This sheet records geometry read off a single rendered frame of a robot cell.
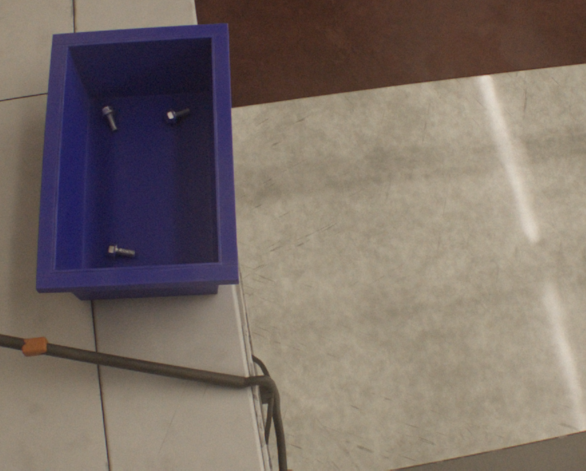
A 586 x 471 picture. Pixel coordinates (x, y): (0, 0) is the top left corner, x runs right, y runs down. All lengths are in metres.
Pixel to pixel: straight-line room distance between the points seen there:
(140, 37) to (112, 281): 0.22
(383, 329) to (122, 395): 0.96
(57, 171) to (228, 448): 0.25
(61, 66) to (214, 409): 0.31
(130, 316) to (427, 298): 0.98
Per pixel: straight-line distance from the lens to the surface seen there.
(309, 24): 1.94
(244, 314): 1.19
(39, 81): 0.88
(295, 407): 1.59
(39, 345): 0.72
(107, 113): 0.83
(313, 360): 1.61
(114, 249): 0.76
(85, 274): 0.69
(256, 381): 0.72
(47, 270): 0.70
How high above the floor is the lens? 1.54
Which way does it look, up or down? 65 degrees down
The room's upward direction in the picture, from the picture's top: 3 degrees clockwise
